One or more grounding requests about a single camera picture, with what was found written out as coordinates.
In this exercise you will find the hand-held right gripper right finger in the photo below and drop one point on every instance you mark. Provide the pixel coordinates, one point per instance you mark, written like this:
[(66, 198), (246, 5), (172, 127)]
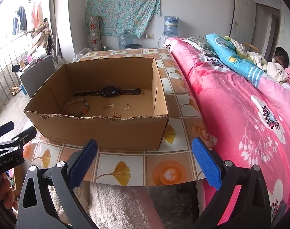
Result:
[(205, 164)]

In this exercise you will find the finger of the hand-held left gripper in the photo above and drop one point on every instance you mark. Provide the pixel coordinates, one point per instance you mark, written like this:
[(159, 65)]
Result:
[(25, 134), (3, 128)]

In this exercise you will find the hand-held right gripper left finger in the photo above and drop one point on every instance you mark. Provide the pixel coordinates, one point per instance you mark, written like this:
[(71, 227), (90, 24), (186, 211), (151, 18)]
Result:
[(84, 164)]

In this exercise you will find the torn cardboard box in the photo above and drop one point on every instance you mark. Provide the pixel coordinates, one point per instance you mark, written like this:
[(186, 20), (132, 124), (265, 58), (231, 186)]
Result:
[(126, 133)]

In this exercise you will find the gold knot pendant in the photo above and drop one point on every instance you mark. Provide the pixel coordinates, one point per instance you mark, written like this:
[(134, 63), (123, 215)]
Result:
[(116, 113)]

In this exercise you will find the small gold earring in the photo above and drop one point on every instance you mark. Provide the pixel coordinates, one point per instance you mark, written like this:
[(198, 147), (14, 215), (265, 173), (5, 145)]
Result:
[(127, 107)]

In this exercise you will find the black wrist watch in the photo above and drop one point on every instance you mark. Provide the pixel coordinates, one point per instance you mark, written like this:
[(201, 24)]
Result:
[(109, 91)]

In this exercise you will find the person's left hand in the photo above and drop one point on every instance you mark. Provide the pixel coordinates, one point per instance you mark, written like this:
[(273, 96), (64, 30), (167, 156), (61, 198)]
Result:
[(5, 192)]

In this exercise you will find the printed plastic tablecloth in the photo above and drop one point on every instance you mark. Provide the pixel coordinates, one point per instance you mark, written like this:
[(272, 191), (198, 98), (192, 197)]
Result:
[(168, 171)]

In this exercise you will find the pair of beige shoes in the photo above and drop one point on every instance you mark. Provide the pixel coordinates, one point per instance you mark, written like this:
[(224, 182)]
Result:
[(15, 90)]

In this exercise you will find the metal railing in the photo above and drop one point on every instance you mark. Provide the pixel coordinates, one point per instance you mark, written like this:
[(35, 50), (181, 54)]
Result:
[(4, 76)]

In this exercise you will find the grey cabinet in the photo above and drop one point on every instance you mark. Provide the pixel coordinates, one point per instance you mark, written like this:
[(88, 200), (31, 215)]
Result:
[(37, 76)]

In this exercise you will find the pink floral blanket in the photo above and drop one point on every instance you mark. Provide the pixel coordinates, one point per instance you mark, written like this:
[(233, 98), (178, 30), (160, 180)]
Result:
[(230, 100)]

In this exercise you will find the pile of clothes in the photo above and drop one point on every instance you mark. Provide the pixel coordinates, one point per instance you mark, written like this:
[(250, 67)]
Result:
[(41, 38)]

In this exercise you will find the white plastic bag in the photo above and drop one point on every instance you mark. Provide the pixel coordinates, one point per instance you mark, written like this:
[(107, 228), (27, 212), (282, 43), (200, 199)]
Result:
[(81, 53)]

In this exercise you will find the light blue pillow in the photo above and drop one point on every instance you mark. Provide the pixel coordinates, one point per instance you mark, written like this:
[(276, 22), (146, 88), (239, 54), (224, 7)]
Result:
[(233, 59)]

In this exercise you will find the hanging blue jacket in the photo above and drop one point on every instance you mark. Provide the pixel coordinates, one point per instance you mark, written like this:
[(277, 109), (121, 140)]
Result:
[(20, 19)]

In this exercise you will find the hanging pink garment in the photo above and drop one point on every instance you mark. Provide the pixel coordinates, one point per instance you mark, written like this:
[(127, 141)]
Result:
[(37, 14)]

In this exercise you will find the green patterned pillow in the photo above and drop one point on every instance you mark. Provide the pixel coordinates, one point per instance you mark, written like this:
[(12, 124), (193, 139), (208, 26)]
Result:
[(196, 43)]

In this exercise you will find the patchwork cushion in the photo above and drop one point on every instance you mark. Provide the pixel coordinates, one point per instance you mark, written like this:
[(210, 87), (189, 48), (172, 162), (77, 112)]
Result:
[(95, 33)]

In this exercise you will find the wooden chair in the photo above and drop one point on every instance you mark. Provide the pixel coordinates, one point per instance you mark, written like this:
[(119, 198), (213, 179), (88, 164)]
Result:
[(253, 47)]

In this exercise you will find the black tray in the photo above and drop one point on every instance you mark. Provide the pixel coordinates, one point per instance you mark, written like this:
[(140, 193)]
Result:
[(133, 46)]

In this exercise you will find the empty clear water jug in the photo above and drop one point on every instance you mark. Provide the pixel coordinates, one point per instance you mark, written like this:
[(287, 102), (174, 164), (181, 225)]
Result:
[(124, 41)]

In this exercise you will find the white water dispenser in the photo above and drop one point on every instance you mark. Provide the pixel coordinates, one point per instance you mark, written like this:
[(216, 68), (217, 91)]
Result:
[(163, 41)]

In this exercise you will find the blue water dispenser bottle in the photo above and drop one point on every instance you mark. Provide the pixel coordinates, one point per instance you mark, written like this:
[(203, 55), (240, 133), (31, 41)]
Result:
[(171, 26)]

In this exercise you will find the grey door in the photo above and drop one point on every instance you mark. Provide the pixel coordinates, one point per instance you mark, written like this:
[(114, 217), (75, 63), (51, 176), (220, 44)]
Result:
[(242, 16)]

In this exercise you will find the white wall outlet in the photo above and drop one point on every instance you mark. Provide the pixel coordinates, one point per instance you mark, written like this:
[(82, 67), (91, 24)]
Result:
[(149, 36)]

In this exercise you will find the floral wall cloth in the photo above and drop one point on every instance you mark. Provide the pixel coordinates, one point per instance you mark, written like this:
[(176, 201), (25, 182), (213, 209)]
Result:
[(123, 7)]

